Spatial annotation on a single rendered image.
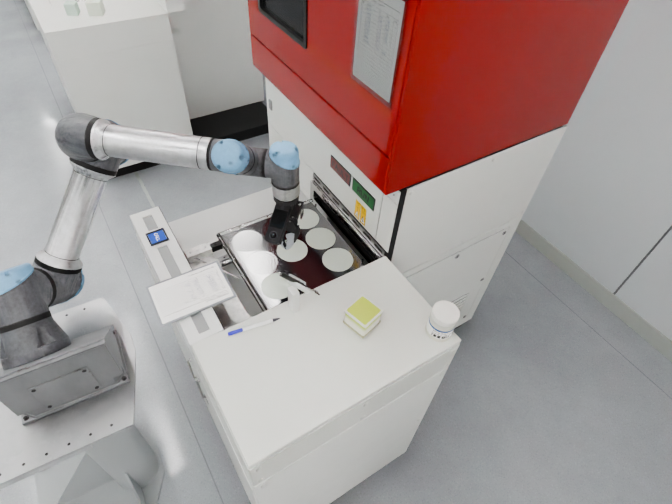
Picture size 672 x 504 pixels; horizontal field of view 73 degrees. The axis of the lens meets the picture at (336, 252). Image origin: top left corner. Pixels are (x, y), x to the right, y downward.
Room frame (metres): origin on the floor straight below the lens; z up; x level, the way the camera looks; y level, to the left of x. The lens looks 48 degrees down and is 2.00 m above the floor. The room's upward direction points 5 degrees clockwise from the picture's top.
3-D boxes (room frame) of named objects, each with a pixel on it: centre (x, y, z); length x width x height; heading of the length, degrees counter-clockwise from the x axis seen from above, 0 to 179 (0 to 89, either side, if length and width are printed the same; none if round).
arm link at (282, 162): (0.94, 0.15, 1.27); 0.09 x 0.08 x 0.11; 87
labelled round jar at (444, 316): (0.67, -0.29, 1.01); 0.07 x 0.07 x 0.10
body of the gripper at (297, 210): (0.95, 0.15, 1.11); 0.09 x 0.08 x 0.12; 169
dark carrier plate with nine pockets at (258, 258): (0.98, 0.14, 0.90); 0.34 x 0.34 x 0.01; 36
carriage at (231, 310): (0.81, 0.35, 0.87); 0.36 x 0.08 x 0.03; 36
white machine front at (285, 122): (1.27, 0.07, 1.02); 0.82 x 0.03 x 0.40; 36
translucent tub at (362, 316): (0.68, -0.08, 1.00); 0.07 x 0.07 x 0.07; 51
